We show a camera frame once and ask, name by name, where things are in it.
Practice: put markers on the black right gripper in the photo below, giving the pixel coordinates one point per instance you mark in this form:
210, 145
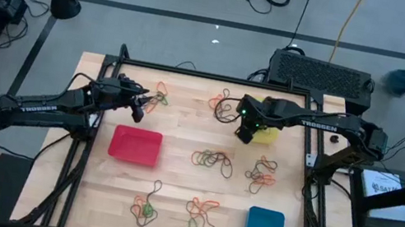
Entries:
254, 116

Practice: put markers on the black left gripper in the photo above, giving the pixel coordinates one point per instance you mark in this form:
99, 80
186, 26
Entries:
118, 94

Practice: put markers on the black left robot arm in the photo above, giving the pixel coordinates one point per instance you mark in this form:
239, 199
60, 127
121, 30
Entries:
40, 110

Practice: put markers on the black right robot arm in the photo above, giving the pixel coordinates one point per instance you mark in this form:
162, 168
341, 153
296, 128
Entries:
317, 124

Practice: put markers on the yellow translucent plastic basket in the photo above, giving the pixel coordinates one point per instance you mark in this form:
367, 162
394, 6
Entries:
269, 135

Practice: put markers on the red translucent plastic basket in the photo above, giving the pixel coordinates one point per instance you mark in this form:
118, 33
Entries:
134, 145

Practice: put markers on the black perforated computer case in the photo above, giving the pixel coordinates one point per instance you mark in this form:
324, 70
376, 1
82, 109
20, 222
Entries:
317, 77

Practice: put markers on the small black knob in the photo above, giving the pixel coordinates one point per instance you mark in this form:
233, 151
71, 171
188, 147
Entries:
333, 139

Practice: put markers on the white printed sign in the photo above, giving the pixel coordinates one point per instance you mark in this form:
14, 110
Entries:
387, 204

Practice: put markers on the silver metal bracket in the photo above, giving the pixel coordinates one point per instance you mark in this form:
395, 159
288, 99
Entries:
310, 159

